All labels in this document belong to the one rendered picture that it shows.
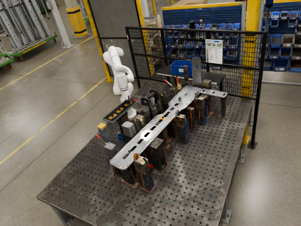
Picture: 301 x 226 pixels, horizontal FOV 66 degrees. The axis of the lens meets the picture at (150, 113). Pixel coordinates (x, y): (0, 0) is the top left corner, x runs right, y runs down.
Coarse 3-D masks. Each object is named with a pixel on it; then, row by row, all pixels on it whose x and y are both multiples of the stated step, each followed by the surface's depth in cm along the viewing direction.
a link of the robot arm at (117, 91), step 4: (104, 52) 247; (104, 56) 244; (108, 56) 244; (104, 60) 246; (108, 60) 246; (108, 64) 250; (112, 68) 251; (116, 72) 251; (116, 80) 254; (116, 84) 255; (116, 88) 256; (116, 92) 257; (120, 92) 258
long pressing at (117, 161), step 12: (180, 96) 261; (192, 96) 257; (168, 108) 246; (180, 108) 243; (156, 120) 233; (168, 120) 229; (144, 132) 220; (156, 132) 217; (132, 144) 209; (144, 144) 207; (120, 156) 199; (132, 156) 197; (120, 168) 189
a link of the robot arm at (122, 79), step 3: (120, 72) 219; (123, 72) 219; (117, 75) 215; (120, 75) 214; (123, 75) 214; (117, 78) 217; (120, 78) 215; (123, 78) 216; (126, 78) 217; (120, 81) 217; (123, 81) 217; (126, 81) 218; (120, 84) 219; (123, 84) 219; (126, 84) 220; (120, 87) 221; (123, 87) 220
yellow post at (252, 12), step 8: (248, 0) 224; (256, 0) 220; (248, 8) 228; (256, 8) 224; (248, 16) 232; (256, 16) 229; (248, 24) 236; (256, 24) 234; (248, 40) 245; (256, 40) 248; (248, 48) 249; (248, 64) 259; (248, 72) 264; (248, 80) 270; (248, 88) 275; (248, 120) 309; (248, 136) 330
